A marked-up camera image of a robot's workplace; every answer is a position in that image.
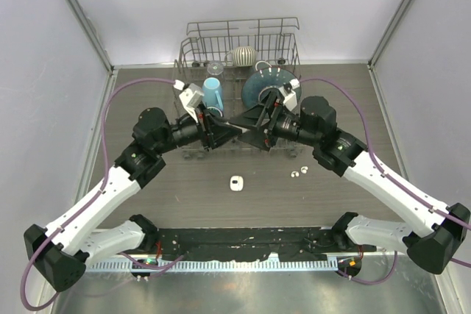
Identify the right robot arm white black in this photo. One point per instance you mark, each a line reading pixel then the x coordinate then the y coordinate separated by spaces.
pixel 429 232

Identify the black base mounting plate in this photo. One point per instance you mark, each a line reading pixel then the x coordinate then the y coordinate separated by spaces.
pixel 248 244

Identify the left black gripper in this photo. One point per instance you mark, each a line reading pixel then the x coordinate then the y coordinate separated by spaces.
pixel 213 134

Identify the striped beige ceramic jar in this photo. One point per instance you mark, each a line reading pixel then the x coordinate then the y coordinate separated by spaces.
pixel 242 56

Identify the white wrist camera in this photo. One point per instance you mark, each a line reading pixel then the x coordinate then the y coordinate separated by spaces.
pixel 190 97
pixel 289 94

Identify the small clear glass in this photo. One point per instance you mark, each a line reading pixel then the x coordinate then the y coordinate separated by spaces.
pixel 215 68

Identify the large blue ceramic plate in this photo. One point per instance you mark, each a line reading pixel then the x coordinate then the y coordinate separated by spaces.
pixel 261 81

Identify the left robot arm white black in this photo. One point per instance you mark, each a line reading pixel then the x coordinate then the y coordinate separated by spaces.
pixel 62 250

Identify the grey wire dish rack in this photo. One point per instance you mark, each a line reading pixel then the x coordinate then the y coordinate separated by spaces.
pixel 273 39

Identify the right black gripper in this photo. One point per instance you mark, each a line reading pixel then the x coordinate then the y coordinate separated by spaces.
pixel 261 137

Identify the white rimmed cup behind plate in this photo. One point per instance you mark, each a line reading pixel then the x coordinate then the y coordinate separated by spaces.
pixel 262 65

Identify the white earbud charging case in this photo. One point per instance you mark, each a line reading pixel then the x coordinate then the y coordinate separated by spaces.
pixel 236 183

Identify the light blue mug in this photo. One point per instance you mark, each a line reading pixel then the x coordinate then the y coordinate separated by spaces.
pixel 212 90

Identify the white slotted cable duct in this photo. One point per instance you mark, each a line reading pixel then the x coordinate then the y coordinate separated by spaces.
pixel 271 264

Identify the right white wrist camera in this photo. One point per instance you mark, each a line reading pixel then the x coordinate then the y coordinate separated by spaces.
pixel 289 94

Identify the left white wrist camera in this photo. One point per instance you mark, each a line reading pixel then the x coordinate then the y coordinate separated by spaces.
pixel 190 97

